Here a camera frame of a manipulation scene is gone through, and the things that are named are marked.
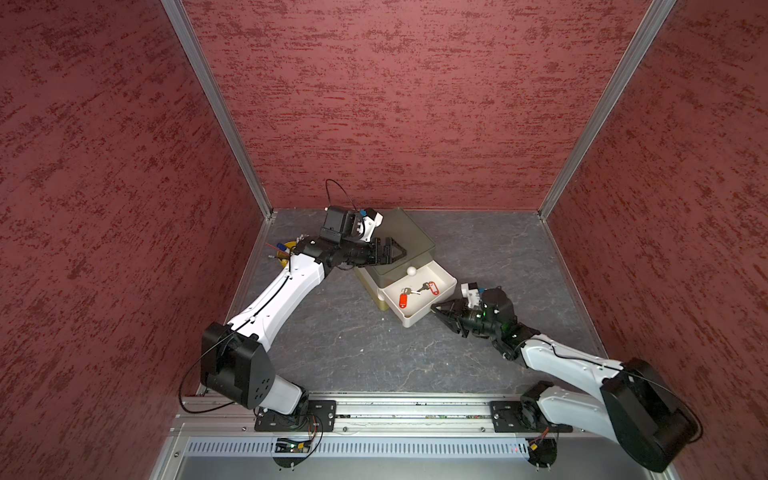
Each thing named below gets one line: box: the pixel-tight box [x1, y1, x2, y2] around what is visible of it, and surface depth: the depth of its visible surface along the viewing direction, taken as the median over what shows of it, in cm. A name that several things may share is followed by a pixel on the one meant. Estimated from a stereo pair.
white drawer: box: [376, 260, 457, 328], surface depth 89 cm
